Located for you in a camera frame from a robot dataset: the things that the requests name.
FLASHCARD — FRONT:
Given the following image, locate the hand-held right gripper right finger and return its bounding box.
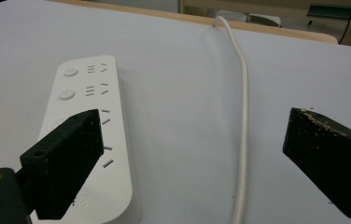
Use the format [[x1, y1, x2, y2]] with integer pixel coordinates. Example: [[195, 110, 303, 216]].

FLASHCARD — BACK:
[[282, 107, 351, 219]]

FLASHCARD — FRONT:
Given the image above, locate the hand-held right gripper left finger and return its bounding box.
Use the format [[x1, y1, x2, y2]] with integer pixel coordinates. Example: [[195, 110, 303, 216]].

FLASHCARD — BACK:
[[20, 108, 105, 220]]

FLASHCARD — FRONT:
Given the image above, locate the white power strip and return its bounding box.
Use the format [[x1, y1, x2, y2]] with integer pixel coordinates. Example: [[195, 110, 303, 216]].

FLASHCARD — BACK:
[[29, 55, 143, 224]]

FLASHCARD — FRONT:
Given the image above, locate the dark green shelf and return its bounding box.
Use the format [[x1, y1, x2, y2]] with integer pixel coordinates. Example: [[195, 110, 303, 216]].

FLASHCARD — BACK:
[[306, 3, 351, 21]]

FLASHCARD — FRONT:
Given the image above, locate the white power cable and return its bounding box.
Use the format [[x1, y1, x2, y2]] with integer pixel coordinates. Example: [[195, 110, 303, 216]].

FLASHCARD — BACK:
[[213, 15, 250, 224]]

